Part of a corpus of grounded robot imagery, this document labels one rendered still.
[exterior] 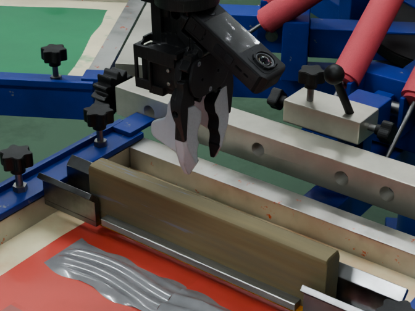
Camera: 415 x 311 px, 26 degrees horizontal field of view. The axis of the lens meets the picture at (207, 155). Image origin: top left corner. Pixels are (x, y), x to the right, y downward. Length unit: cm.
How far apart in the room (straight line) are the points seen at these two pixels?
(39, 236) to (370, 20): 63
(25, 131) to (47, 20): 167
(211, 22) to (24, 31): 99
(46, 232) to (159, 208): 19
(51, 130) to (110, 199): 244
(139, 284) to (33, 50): 81
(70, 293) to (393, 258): 40
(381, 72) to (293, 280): 54
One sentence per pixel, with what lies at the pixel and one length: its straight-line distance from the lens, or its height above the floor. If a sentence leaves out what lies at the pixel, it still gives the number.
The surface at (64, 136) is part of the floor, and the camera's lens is 355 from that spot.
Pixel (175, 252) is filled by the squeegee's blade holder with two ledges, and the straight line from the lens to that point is 111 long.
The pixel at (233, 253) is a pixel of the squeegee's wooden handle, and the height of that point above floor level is 102.
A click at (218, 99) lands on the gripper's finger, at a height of 119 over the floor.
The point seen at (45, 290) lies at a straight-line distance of 113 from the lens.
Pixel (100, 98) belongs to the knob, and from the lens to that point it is 145.
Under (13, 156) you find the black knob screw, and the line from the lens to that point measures 121.
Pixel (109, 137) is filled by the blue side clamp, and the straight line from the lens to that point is 136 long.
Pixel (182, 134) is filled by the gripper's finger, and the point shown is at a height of 117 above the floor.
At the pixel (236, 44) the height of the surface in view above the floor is 128.
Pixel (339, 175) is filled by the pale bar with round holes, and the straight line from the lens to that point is 125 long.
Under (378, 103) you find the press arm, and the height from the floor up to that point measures 104.
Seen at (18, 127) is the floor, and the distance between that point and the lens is 365.
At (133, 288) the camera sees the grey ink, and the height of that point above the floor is 96.
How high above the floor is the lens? 163
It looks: 29 degrees down
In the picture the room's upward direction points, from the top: straight up
